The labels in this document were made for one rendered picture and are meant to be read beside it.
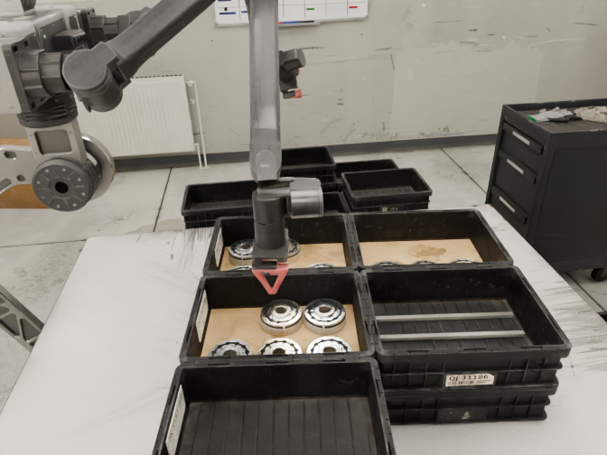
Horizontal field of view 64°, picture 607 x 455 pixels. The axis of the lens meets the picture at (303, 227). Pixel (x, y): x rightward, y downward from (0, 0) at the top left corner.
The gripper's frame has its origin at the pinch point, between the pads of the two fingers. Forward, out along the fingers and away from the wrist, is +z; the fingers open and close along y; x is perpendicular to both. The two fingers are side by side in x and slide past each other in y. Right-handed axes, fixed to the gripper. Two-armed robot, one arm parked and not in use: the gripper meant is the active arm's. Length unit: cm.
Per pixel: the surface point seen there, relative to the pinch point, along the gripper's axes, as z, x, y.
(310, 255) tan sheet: 23, -8, 44
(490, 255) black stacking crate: 18, -59, 35
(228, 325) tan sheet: 23.4, 12.9, 13.3
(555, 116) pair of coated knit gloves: 17, -129, 151
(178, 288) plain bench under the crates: 37, 34, 46
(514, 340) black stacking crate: 23, -55, 6
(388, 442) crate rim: 13.1, -19.8, -27.7
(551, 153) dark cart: 25, -118, 125
